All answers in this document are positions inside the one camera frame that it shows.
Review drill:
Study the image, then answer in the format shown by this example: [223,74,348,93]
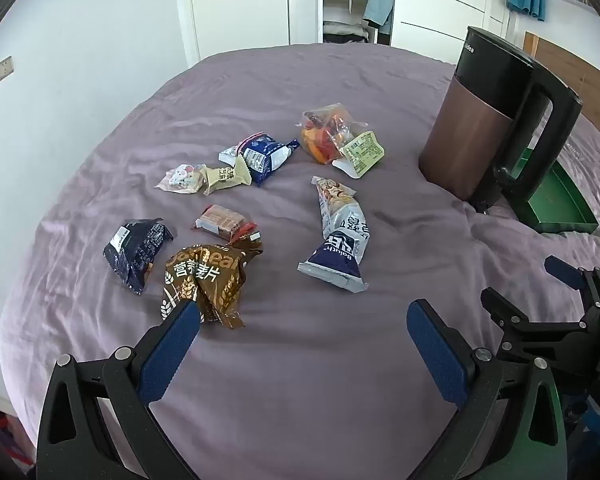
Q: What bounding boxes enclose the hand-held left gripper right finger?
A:
[406,299,568,480]

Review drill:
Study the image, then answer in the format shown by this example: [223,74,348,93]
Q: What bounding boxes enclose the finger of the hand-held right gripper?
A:
[545,255,600,306]
[481,287,600,361]

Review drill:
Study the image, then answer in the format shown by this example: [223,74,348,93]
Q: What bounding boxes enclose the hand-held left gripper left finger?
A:
[35,300,206,480]

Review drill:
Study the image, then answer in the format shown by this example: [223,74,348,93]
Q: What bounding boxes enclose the green tray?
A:
[500,145,600,235]

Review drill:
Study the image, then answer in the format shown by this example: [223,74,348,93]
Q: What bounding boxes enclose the brown cereal packet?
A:
[160,240,264,330]

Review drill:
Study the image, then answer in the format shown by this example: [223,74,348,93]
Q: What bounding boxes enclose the dark navy snack packet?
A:
[103,217,177,296]

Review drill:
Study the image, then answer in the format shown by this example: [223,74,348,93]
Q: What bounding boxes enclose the red clear biscuit packet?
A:
[191,204,261,242]

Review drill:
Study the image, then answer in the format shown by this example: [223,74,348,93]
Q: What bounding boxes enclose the long white blue snack packet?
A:
[297,176,370,293]

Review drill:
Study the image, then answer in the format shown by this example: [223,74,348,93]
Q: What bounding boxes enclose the pink white candy packet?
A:
[155,162,207,195]

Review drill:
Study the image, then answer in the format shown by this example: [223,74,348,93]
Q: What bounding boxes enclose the beige small snack packet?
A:
[200,155,253,196]

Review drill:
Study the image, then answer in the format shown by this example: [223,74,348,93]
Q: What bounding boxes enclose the clear bag of orange snacks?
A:
[297,103,385,179]

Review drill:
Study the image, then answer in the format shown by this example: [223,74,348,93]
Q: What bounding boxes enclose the purple bed sheet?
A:
[0,42,600,480]

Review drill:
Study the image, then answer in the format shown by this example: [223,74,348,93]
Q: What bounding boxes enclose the brown black electric kettle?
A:
[418,26,583,213]

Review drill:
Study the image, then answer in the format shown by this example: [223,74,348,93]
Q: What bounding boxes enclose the red plastic item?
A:
[0,400,36,480]

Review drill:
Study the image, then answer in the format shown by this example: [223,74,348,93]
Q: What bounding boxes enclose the wooden headboard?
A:
[524,31,600,151]

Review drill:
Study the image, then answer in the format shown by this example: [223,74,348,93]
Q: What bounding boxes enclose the white drawer cabinet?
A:
[390,0,511,66]

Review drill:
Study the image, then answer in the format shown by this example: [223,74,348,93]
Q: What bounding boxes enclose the folded grey clothes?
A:
[323,20,369,43]

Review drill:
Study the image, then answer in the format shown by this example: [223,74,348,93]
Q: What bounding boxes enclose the white open wardrobe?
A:
[317,0,396,46]

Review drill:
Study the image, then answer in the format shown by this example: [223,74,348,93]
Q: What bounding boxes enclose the white door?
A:
[175,0,291,66]

